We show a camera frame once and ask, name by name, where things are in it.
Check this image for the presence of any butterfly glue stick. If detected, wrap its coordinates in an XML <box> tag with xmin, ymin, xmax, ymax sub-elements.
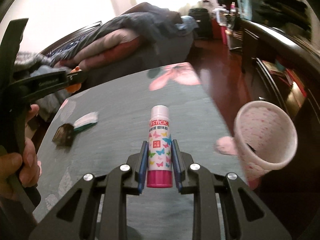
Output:
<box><xmin>147</xmin><ymin>105</ymin><xmax>172</xmax><ymax>188</ymax></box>

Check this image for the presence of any small orange toy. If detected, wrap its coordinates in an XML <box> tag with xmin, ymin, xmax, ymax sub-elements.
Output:
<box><xmin>66</xmin><ymin>66</ymin><xmax>82</xmax><ymax>94</ymax></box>

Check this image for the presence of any dark small packet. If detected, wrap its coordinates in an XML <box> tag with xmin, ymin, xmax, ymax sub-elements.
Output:
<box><xmin>52</xmin><ymin>123</ymin><xmax>74</xmax><ymax>147</ymax></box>

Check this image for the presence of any pink folded quilt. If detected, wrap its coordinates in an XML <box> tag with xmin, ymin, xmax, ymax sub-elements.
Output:
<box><xmin>54</xmin><ymin>28</ymin><xmax>145</xmax><ymax>70</ymax></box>

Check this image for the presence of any person's left hand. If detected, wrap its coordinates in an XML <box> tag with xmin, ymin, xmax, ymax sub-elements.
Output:
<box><xmin>0</xmin><ymin>103</ymin><xmax>41</xmax><ymax>201</ymax></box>

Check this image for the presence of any bed with dark headboard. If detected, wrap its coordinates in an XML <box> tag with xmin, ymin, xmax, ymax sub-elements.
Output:
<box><xmin>48</xmin><ymin>2</ymin><xmax>198</xmax><ymax>71</ymax></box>

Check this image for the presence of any dark blue duvet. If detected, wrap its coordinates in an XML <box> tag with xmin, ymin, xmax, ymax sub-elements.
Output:
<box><xmin>50</xmin><ymin>2</ymin><xmax>199</xmax><ymax>65</ymax></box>

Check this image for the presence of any black suitcase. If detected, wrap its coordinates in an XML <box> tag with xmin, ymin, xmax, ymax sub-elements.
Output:
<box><xmin>188</xmin><ymin>8</ymin><xmax>213</xmax><ymax>39</ymax></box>

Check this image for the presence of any pink speckled trash bin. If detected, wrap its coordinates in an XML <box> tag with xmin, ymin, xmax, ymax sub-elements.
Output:
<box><xmin>234</xmin><ymin>101</ymin><xmax>298</xmax><ymax>189</ymax></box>

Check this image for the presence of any white green paper piece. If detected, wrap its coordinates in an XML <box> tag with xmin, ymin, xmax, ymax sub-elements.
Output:
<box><xmin>73</xmin><ymin>112</ymin><xmax>99</xmax><ymax>133</ymax></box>

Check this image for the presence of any dark wooden desk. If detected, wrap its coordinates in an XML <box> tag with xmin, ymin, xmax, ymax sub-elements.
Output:
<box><xmin>241</xmin><ymin>20</ymin><xmax>319</xmax><ymax>239</ymax></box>

